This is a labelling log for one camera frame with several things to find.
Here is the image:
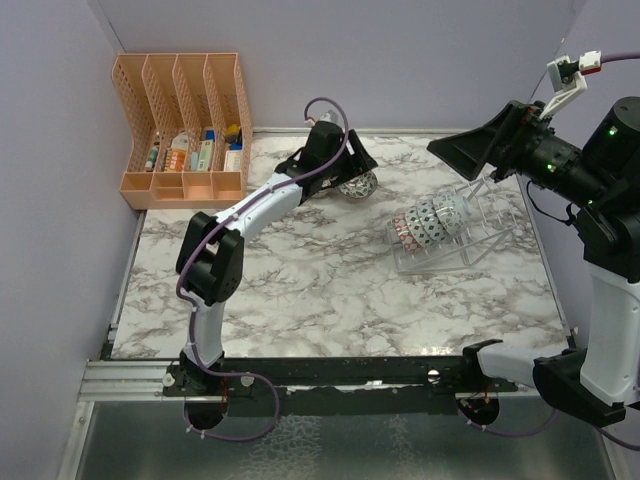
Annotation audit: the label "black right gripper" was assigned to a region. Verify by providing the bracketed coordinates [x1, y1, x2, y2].
[429, 98, 614, 207]

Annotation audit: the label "green leaf pattern bowl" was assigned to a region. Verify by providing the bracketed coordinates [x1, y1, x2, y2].
[338, 171, 378, 200]

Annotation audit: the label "red zigzag pattern bowl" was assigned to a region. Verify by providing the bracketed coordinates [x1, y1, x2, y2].
[432, 192, 472, 237]

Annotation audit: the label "red diamond pattern bowl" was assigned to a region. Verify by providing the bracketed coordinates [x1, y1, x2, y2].
[416, 200, 451, 244]

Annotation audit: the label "red quatrefoil pattern bowl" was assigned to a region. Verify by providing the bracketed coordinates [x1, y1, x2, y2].
[393, 213, 419, 254]

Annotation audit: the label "blue triangle pattern bowl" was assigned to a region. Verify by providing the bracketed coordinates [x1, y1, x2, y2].
[405, 206, 432, 249]

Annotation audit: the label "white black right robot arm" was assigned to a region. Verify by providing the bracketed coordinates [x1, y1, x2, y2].
[427, 96, 639, 427]

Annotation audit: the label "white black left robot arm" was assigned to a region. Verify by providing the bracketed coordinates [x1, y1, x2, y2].
[176, 121, 378, 395]

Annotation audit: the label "peach plastic desk organizer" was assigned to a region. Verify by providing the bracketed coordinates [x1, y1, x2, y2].
[112, 53, 253, 210]

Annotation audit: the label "items in organizer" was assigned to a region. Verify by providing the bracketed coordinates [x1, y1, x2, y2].
[144, 124, 242, 173]

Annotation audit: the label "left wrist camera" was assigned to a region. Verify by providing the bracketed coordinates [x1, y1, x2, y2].
[304, 110, 340, 127]

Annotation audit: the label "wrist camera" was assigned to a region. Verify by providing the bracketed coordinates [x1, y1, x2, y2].
[304, 110, 340, 127]
[540, 50, 602, 120]

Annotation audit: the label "white wire dish rack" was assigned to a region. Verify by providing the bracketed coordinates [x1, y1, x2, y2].
[386, 177, 520, 275]

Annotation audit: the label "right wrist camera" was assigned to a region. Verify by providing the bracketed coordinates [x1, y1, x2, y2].
[540, 50, 602, 120]

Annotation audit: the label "black mounting base rail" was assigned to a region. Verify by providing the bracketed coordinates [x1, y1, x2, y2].
[162, 355, 517, 417]

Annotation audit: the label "aluminium extrusion rail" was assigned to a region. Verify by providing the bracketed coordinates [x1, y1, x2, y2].
[78, 360, 170, 402]

